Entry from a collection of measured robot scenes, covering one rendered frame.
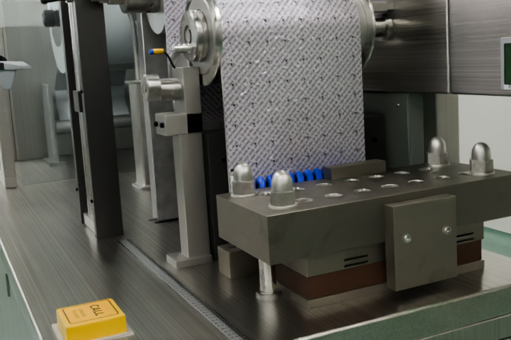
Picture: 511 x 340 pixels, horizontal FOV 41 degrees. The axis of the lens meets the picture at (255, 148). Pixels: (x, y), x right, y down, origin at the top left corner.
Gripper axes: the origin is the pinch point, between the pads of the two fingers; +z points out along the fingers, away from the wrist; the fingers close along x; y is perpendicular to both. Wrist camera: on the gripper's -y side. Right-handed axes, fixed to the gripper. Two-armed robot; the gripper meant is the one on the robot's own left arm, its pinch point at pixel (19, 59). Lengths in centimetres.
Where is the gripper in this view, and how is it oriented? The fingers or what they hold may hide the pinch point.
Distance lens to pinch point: 163.3
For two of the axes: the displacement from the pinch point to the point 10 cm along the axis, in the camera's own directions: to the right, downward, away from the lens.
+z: 7.8, -1.3, 6.1
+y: -0.3, 9.7, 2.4
